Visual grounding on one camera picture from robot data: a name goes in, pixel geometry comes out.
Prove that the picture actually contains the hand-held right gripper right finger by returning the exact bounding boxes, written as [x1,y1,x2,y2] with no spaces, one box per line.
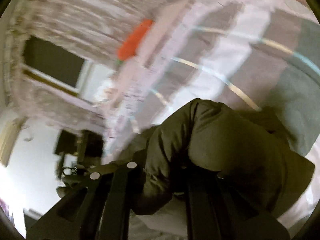
[185,165,292,240]

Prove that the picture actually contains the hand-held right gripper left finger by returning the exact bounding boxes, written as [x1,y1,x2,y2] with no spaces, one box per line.
[25,161,141,240]

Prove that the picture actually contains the olive green hooded puffer jacket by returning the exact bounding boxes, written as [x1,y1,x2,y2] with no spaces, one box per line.
[117,98,315,217]

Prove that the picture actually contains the black computer desk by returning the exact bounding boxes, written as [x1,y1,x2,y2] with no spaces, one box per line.
[54,129,105,180]

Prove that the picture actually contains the white floral pillow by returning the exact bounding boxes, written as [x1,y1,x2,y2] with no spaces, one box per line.
[96,79,118,103]

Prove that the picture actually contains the narrow pink lace curtain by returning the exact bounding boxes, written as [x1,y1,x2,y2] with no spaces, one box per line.
[7,75,108,132]

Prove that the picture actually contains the pink pillow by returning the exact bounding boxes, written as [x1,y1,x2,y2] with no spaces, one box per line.
[149,0,193,34]
[110,57,153,108]

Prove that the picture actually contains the white framed window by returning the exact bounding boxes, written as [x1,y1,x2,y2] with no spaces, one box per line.
[23,35,93,96]

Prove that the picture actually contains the orange carrot plush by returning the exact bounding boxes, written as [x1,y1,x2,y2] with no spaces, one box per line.
[117,19,153,62]

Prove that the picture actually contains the pink checked cartoon bed sheet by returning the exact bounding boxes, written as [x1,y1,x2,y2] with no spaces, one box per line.
[100,0,320,240]

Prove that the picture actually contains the wide pink lace curtain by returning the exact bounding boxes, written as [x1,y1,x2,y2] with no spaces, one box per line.
[5,0,192,64]

